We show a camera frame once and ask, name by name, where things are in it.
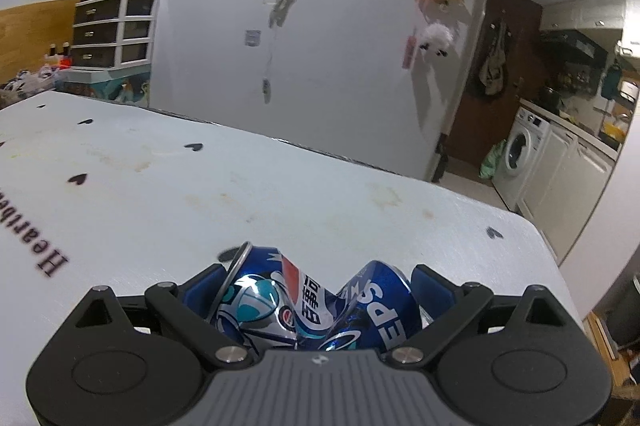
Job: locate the dark grey trash can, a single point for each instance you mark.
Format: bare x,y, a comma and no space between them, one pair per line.
623,322

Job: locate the white kitchen cabinets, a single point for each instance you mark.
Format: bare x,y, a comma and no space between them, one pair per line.
564,188

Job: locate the white drawer storage unit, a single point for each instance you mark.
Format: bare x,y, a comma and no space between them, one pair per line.
113,34

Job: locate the white washing machine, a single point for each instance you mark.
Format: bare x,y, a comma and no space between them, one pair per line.
519,156

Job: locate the bag hanging on door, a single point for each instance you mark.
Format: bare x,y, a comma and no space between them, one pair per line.
491,77

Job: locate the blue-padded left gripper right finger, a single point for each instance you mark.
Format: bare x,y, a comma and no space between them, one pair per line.
455,311

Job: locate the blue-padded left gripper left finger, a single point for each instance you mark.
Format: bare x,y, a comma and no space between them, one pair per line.
182,313

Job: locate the white plush sheep decoration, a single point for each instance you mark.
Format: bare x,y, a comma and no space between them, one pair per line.
436,38

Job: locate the crushed blue Pepsi can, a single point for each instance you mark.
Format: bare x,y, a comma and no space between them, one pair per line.
266,302

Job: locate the black range hood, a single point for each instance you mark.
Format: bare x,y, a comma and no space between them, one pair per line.
571,46

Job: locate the green plastic bag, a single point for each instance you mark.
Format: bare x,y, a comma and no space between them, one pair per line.
491,161

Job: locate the brown wooden door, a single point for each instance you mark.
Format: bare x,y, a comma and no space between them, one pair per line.
482,122

